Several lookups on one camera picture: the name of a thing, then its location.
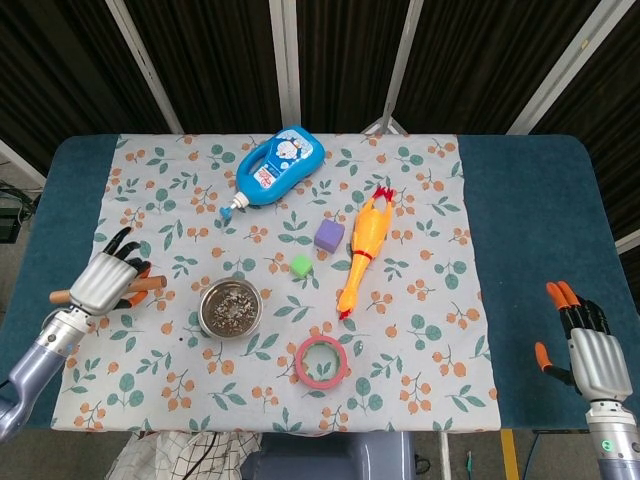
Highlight floral leaf print tablecloth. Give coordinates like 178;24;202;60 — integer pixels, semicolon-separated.
51;132;503;434

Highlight grey tripod stand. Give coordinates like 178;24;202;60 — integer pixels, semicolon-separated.
360;102;409;136

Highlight crushed shell bits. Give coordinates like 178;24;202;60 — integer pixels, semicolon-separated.
206;286;257;330

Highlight grey-blue robot torso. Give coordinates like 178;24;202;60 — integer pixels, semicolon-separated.
239;431;417;480

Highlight wooden stick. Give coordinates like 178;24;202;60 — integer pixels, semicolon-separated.
48;275;168;305

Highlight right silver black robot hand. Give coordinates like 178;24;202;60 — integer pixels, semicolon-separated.
533;280;634;403

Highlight black cable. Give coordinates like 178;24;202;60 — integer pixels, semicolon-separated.
197;432;222;480

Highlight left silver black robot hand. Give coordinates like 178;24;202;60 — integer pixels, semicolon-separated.
68;227;154;318

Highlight black equipment box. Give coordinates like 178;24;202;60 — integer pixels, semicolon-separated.
0;184;42;244

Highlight white table leg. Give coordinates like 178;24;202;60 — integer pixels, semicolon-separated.
438;430;453;480

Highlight blue pump lotion bottle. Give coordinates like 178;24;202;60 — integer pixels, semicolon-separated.
219;126;327;222

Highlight green foam cube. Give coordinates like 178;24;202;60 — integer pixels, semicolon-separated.
290;254;315;279

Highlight purple foam cube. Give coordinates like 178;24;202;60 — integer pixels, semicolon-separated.
313;218;347;251

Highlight yellow rubber chicken toy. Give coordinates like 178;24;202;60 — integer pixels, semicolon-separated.
336;185;397;322

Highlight white checked cloth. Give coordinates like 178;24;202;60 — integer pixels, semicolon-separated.
106;430;264;480

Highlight red tape roll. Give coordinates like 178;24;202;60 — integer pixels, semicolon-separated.
294;335;350;391

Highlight stainless steel bowl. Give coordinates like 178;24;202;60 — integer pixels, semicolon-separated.
199;277;264;341

